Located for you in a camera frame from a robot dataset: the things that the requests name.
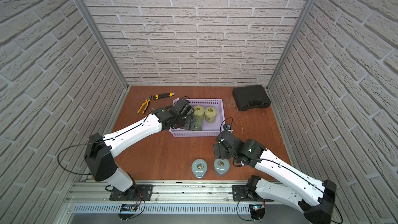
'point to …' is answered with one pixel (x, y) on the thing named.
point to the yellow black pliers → (147, 100)
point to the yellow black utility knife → (162, 95)
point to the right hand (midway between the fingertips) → (225, 148)
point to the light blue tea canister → (221, 167)
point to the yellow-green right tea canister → (210, 114)
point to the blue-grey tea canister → (199, 167)
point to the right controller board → (257, 211)
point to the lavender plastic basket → (208, 129)
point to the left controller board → (127, 207)
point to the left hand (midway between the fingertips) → (190, 120)
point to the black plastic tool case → (251, 97)
